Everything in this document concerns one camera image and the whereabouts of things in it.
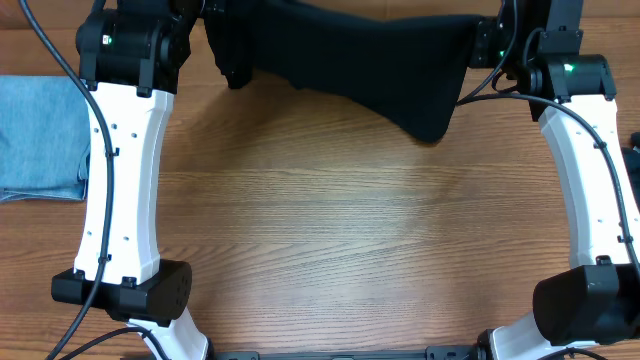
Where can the dark navy garment pile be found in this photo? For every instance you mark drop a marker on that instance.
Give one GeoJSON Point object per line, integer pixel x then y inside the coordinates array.
{"type": "Point", "coordinates": [631, 158]}

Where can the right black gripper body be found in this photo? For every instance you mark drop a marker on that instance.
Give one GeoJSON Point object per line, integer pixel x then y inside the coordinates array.
{"type": "Point", "coordinates": [484, 42]}

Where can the folded light blue jeans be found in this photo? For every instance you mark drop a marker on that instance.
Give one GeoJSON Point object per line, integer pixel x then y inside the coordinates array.
{"type": "Point", "coordinates": [45, 139]}

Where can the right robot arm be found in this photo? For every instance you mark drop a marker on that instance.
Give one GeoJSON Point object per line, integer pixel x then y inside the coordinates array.
{"type": "Point", "coordinates": [536, 45]}

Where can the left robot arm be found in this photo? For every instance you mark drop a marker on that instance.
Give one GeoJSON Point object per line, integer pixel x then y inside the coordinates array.
{"type": "Point", "coordinates": [130, 57]}

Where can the black garment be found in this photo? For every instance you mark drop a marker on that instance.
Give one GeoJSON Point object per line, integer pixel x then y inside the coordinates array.
{"type": "Point", "coordinates": [409, 71]}

